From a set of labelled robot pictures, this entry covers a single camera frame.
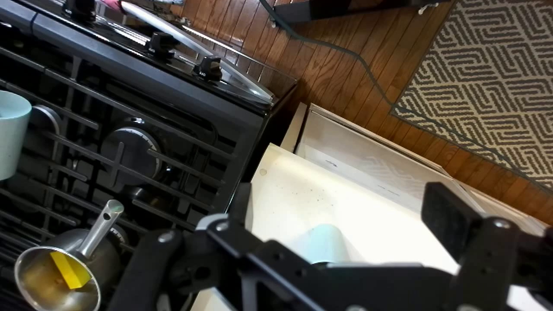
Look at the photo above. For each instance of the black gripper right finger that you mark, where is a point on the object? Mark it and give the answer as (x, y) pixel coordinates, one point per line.
(450, 210)

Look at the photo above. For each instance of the black stand base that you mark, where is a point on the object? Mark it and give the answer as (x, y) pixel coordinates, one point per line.
(334, 8)

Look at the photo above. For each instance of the black gas stove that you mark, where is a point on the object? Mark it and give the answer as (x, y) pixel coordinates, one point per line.
(144, 72)

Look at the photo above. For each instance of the white base cabinets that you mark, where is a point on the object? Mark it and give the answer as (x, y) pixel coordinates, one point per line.
(381, 165)

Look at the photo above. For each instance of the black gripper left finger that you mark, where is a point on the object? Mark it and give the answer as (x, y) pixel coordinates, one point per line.
(146, 270)

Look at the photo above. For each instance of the black stove knob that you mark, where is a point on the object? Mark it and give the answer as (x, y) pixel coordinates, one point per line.
(208, 68)
(161, 46)
(80, 8)

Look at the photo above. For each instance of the black cast iron grate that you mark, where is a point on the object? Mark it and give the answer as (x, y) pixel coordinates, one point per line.
(75, 104)

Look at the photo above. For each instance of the small yellow block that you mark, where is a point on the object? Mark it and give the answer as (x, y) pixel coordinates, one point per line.
(70, 270)

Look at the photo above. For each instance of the light blue plastic cup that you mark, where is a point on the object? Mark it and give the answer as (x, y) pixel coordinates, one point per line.
(325, 244)
(11, 132)

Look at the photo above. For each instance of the black round burner cap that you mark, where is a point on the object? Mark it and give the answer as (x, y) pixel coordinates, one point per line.
(130, 153)
(45, 118)

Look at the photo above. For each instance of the stainless steel saucepan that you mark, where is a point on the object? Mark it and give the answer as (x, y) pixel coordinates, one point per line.
(32, 279)

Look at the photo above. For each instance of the grey patterned rug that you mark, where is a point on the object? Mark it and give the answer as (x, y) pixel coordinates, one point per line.
(490, 87)

